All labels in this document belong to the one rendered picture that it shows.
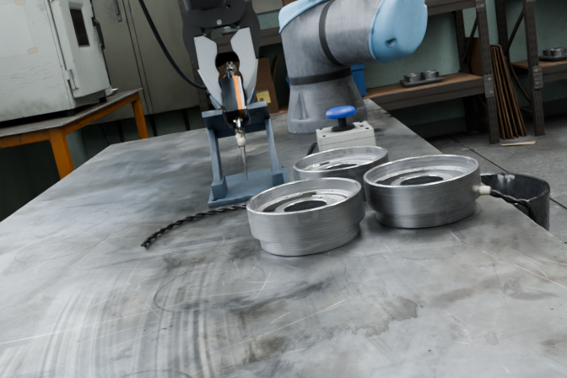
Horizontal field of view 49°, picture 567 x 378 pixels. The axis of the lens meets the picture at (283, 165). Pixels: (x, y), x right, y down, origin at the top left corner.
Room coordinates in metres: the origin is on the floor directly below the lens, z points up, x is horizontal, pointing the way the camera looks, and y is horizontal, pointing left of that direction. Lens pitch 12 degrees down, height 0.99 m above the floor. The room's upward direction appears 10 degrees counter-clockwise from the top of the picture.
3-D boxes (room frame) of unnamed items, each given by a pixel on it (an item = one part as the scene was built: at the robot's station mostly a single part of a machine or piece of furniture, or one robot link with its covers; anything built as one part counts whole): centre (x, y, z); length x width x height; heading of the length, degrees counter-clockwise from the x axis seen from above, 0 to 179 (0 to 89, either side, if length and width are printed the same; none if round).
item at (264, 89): (4.24, 0.15, 0.64); 0.49 x 0.40 x 0.37; 94
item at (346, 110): (0.81, -0.09, 0.85); 0.04 x 0.04 x 0.05
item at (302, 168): (0.66, -0.06, 0.82); 0.10 x 0.10 x 0.04
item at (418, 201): (0.55, -0.12, 0.82); 0.10 x 0.10 x 0.04
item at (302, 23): (1.14, -0.10, 0.97); 0.13 x 0.12 x 0.14; 45
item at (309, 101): (1.14, -0.10, 0.85); 0.15 x 0.15 x 0.10
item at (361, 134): (0.81, -0.09, 0.82); 0.08 x 0.07 x 0.05; 179
